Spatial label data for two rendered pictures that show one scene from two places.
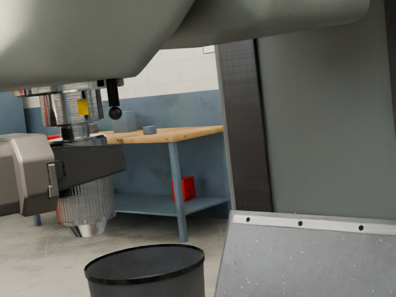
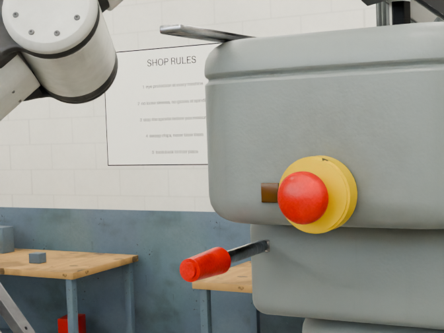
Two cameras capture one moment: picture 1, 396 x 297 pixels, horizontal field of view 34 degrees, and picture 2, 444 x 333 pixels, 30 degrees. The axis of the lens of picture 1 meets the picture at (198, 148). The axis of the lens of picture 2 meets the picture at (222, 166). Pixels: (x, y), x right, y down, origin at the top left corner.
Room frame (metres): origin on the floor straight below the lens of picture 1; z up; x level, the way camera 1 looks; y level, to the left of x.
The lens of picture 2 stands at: (-0.27, 0.47, 1.82)
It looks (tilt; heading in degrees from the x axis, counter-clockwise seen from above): 3 degrees down; 346
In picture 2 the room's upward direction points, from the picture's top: 2 degrees counter-clockwise
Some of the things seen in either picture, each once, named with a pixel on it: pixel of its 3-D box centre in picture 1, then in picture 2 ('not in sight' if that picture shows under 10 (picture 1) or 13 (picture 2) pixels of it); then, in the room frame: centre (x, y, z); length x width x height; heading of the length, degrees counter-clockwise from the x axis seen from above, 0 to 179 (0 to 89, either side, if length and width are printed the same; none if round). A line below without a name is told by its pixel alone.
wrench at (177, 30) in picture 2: not in sight; (238, 39); (0.46, 0.28, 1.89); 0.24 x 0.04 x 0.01; 139
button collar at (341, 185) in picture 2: not in sight; (317, 194); (0.34, 0.25, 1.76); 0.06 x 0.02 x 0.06; 48
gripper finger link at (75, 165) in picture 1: (85, 164); not in sight; (0.48, 0.08, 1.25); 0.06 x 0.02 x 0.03; 118
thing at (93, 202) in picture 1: (82, 184); not in sight; (0.51, 0.09, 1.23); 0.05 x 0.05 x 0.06
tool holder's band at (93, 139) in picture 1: (76, 143); not in sight; (0.51, 0.09, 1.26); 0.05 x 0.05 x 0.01
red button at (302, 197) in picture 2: not in sight; (305, 197); (0.32, 0.26, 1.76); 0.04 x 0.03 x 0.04; 48
